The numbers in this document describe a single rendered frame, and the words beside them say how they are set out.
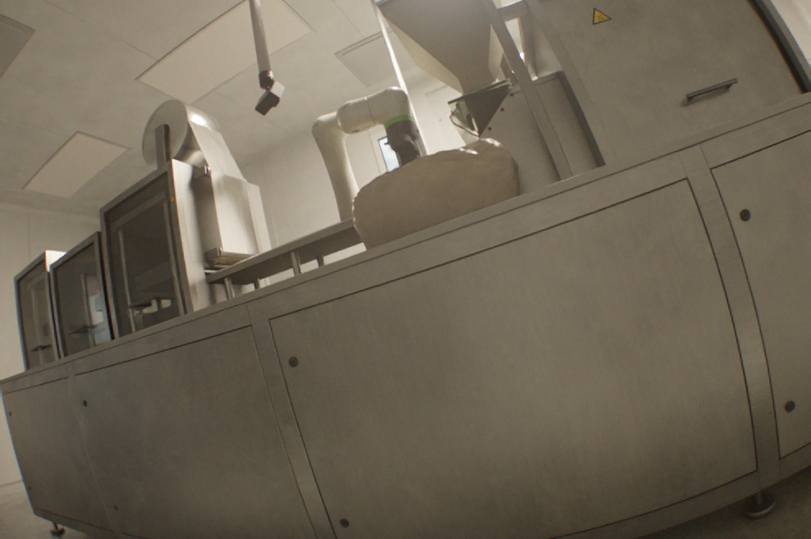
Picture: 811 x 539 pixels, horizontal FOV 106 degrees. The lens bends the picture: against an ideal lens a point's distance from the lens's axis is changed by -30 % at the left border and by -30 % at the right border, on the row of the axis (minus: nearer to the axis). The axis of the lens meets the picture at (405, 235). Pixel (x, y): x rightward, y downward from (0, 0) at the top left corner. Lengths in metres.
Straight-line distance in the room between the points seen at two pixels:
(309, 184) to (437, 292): 3.44
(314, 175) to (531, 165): 3.26
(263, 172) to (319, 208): 0.79
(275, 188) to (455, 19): 3.38
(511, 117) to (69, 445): 1.86
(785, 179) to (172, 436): 1.52
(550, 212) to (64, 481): 1.95
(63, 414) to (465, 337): 1.50
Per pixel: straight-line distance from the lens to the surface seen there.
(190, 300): 1.36
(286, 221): 4.23
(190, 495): 1.30
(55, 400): 1.89
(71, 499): 2.04
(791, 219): 0.92
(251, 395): 1.03
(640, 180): 0.81
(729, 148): 0.89
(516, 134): 1.09
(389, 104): 1.33
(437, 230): 0.80
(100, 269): 1.78
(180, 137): 1.70
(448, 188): 0.90
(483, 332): 0.79
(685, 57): 1.16
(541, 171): 1.06
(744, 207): 0.87
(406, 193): 0.92
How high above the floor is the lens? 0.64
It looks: 12 degrees up
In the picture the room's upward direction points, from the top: 16 degrees counter-clockwise
